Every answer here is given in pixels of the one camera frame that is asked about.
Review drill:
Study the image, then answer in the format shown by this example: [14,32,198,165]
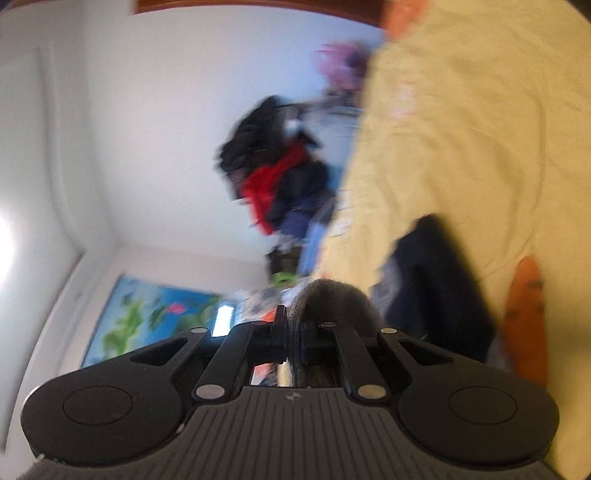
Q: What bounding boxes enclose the grey knitted sweater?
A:
[287,215,512,387]

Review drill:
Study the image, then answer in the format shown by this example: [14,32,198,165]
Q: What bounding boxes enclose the dark navy clothes on pile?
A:
[266,160,332,239]

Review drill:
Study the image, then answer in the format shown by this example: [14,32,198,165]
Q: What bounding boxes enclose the black clothes on pile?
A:
[216,96,321,200]

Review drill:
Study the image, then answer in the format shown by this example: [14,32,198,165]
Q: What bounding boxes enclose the window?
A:
[211,302,236,337]

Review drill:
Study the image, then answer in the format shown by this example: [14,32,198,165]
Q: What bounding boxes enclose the light blue towel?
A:
[297,220,332,277]

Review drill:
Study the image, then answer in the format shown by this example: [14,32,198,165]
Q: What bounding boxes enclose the dark olive garment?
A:
[266,245,303,278]

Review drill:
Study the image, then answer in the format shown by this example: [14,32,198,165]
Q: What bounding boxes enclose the red garment on pile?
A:
[240,142,308,235]

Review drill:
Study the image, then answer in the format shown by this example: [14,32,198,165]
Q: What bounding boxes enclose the yellow floral bed quilt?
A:
[317,1,590,479]

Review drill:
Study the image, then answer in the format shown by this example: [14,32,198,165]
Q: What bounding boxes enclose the white translucent plastic bag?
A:
[301,99,361,190]

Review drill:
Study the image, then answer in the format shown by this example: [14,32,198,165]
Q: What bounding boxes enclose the purple plastic bag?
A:
[311,42,369,92]

